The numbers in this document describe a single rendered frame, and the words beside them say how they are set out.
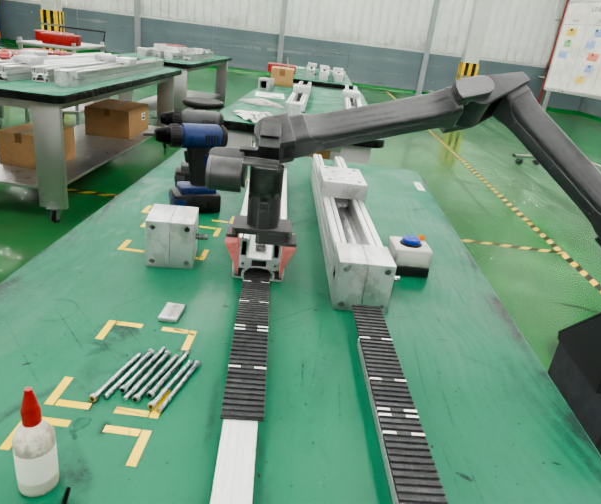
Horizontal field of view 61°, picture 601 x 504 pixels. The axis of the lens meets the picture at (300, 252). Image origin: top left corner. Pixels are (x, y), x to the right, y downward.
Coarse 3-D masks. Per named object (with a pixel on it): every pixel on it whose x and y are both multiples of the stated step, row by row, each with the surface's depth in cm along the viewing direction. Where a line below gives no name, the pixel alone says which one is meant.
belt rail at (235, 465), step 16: (224, 432) 56; (240, 432) 57; (256, 432) 57; (224, 448) 54; (240, 448) 55; (224, 464) 52; (240, 464) 53; (224, 480) 50; (240, 480) 51; (224, 496) 49; (240, 496) 49
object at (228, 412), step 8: (224, 408) 59; (232, 408) 59; (240, 408) 60; (248, 408) 60; (256, 408) 60; (224, 416) 58; (232, 416) 59; (240, 416) 59; (248, 416) 59; (256, 416) 59
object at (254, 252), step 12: (240, 240) 95; (252, 240) 105; (240, 252) 96; (252, 252) 99; (264, 252) 100; (276, 252) 99; (240, 264) 97; (252, 264) 98; (264, 264) 98; (276, 264) 97; (240, 276) 98; (276, 276) 100
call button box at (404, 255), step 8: (392, 240) 110; (400, 240) 110; (424, 240) 113; (392, 248) 109; (400, 248) 106; (408, 248) 107; (416, 248) 107; (424, 248) 108; (392, 256) 108; (400, 256) 106; (408, 256) 106; (416, 256) 106; (424, 256) 106; (400, 264) 107; (408, 264) 107; (416, 264) 107; (424, 264) 107; (400, 272) 108; (408, 272) 108; (416, 272) 108; (424, 272) 108
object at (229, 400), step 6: (228, 396) 61; (234, 396) 61; (240, 396) 62; (246, 396) 62; (252, 396) 62; (228, 402) 60; (234, 402) 60; (240, 402) 61; (246, 402) 61; (252, 402) 61; (258, 402) 61; (264, 402) 61
